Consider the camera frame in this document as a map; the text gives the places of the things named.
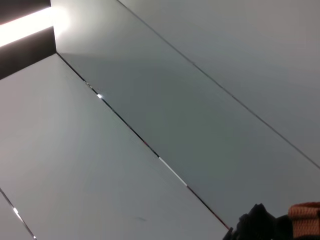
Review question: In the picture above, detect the black bag with orange handles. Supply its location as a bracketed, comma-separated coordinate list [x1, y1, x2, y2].
[233, 202, 320, 240]

